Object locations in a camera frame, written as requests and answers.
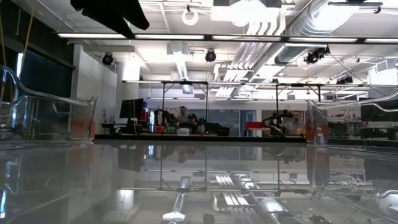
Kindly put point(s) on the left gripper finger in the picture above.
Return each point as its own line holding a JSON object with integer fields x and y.
{"x": 118, "y": 23}
{"x": 136, "y": 15}

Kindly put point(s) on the other rig black robot arm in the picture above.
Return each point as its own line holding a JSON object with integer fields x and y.
{"x": 275, "y": 121}
{"x": 163, "y": 116}

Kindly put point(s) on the black ceiling spotlight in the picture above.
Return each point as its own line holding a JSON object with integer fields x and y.
{"x": 210, "y": 56}
{"x": 315, "y": 55}
{"x": 107, "y": 59}
{"x": 344, "y": 80}

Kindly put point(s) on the black computer monitor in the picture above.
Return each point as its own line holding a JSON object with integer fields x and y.
{"x": 131, "y": 108}

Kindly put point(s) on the person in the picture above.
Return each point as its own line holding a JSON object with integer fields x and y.
{"x": 192, "y": 119}
{"x": 295, "y": 124}
{"x": 183, "y": 113}

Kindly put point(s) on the long linear ceiling light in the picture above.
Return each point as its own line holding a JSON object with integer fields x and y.
{"x": 248, "y": 38}

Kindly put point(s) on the clear plastic bin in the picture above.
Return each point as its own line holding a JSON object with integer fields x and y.
{"x": 348, "y": 107}
{"x": 46, "y": 118}

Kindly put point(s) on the white plastic tub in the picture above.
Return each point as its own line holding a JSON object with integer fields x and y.
{"x": 183, "y": 131}

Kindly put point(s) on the red rectangular sign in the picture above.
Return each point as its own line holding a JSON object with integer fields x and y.
{"x": 253, "y": 125}

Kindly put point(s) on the black robot station frame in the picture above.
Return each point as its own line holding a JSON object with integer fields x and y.
{"x": 186, "y": 82}
{"x": 298, "y": 84}

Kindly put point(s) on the large dark wall panel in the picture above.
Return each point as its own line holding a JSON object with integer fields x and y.
{"x": 46, "y": 74}

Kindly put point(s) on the silver ventilation duct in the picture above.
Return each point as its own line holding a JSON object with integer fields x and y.
{"x": 298, "y": 53}

